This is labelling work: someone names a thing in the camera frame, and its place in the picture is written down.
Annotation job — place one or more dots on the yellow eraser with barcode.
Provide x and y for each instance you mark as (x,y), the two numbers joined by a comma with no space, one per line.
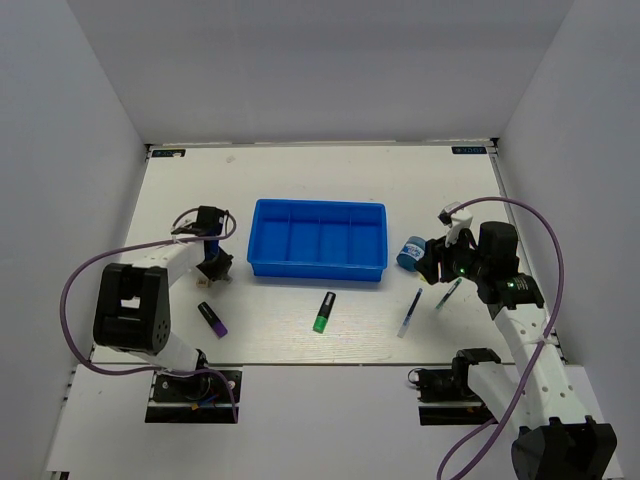
(203,283)

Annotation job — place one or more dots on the blue pen refill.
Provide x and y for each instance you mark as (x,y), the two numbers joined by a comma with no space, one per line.
(406,322)

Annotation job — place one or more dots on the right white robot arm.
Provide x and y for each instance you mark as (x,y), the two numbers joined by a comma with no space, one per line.
(556,437)

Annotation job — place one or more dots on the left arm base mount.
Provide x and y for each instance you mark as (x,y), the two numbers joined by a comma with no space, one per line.
(205,399)

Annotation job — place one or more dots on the table corner label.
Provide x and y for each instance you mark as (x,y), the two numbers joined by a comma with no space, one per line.
(469,150)
(168,153)

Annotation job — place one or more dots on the purple black highlighter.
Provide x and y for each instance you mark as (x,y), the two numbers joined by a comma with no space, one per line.
(212,320)

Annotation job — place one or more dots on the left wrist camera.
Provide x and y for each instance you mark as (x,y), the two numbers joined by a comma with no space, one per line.
(193,228)

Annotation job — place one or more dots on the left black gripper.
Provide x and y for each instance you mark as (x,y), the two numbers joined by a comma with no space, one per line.
(223,264)

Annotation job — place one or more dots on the left table corner label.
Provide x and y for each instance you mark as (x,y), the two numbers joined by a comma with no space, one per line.
(168,153)

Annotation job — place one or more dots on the blue plastic divided tray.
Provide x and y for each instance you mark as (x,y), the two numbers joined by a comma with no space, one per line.
(313,239)

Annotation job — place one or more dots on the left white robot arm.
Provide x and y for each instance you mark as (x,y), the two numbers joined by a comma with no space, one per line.
(133,313)

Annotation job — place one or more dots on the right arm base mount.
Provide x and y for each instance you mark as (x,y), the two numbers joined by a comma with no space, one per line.
(442,403)

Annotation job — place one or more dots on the green black highlighter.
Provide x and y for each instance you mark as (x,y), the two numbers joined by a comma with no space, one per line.
(324,312)

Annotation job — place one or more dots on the green pen refill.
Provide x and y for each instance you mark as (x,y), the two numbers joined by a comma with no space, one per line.
(455,285)

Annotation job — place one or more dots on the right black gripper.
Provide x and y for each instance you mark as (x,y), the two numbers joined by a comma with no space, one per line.
(437,250)

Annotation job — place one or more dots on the right table corner label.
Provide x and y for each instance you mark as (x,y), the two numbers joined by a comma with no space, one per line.
(469,150)

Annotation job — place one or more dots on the blue correction tape roll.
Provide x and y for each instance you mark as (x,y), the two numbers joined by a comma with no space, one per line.
(411,252)

